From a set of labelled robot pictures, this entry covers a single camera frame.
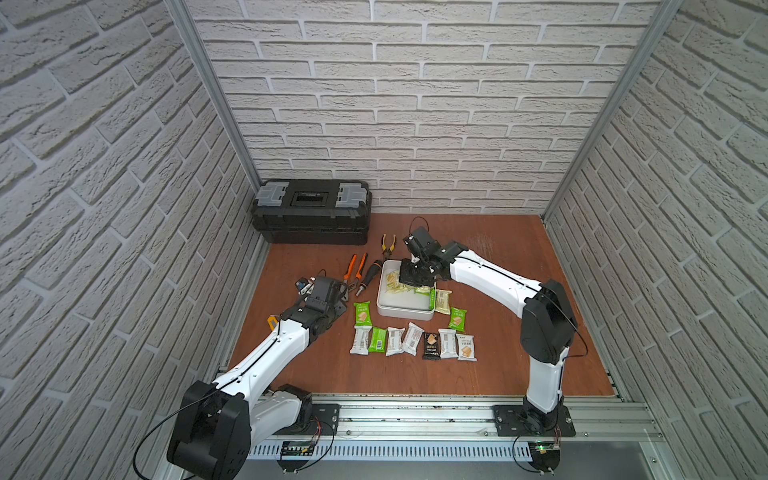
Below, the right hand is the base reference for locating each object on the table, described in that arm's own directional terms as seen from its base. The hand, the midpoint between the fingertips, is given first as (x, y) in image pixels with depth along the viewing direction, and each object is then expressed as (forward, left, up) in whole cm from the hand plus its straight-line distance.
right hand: (405, 277), depth 89 cm
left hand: (-5, +20, -2) cm, 21 cm away
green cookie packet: (-4, -8, -8) cm, 12 cm away
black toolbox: (+25, +30, +6) cm, 39 cm away
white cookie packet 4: (-18, -11, -10) cm, 23 cm away
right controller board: (-45, -31, -13) cm, 56 cm away
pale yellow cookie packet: (-4, -12, -10) cm, 16 cm away
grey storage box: (-2, +1, -11) cm, 12 cm away
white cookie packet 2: (-16, +4, -9) cm, 19 cm away
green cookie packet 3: (-10, -16, -10) cm, 21 cm away
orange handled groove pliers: (+5, +19, -11) cm, 23 cm away
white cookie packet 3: (-14, -1, -10) cm, 18 cm away
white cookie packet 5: (-19, -17, -10) cm, 27 cm away
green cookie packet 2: (-7, +14, -10) cm, 18 cm away
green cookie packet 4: (-14, +9, -10) cm, 20 cm away
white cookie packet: (-16, +14, -9) cm, 23 cm away
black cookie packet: (-18, -7, -10) cm, 22 cm away
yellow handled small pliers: (+20, +6, -10) cm, 23 cm away
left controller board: (-40, +31, -14) cm, 52 cm away
